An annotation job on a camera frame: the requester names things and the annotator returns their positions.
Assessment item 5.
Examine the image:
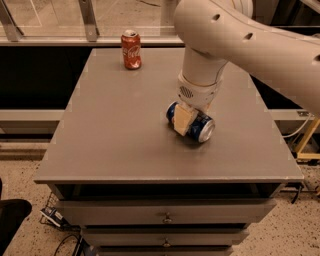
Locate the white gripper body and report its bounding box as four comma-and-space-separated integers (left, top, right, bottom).
177, 72, 223, 111

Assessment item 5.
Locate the blue pepsi can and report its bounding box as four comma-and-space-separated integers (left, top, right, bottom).
166, 102, 215, 143

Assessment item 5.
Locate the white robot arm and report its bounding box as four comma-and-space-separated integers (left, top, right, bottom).
174, 0, 320, 135

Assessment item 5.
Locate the red coca-cola can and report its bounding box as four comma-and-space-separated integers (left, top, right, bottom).
121, 29, 142, 70

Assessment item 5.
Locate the grey drawer cabinet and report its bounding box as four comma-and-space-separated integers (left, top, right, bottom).
33, 47, 305, 256

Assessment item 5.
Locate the top grey drawer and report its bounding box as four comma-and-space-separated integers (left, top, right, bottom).
56, 199, 276, 226

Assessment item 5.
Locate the grey drawer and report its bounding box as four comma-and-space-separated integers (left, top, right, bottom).
82, 228, 248, 247
98, 247, 233, 256
56, 199, 276, 226

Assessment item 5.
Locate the middle grey drawer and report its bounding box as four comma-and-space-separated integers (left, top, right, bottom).
82, 228, 248, 247

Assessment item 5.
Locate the bottom grey drawer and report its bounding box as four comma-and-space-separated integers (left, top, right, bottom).
98, 247, 233, 256

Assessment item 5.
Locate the black chair seat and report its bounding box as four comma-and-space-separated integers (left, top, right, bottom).
0, 178, 33, 256

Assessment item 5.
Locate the metal window railing frame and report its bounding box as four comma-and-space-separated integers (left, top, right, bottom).
0, 0, 181, 46

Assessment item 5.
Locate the black floor cable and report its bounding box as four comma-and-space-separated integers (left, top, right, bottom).
53, 233, 88, 256

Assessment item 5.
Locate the wire basket with box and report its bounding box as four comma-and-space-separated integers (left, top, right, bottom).
40, 193, 66, 228

